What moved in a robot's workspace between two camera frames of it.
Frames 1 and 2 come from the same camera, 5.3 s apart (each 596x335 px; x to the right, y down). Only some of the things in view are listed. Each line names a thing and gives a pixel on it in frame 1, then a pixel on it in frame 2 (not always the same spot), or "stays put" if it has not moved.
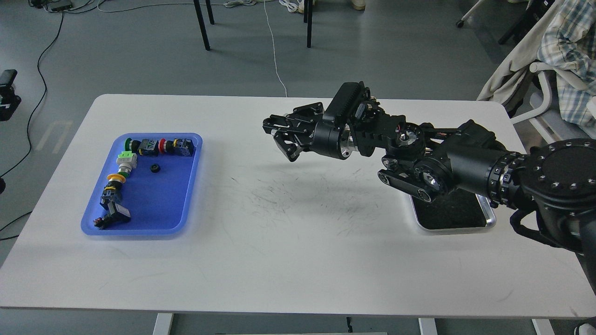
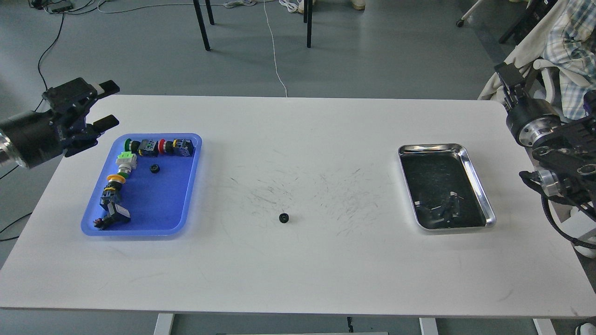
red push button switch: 183,146 stays put
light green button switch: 127,161 stays put
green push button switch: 146,147 stays put
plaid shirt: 569,40 stays put
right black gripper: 328,137 → 531,119
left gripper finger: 9,101 → 87,137
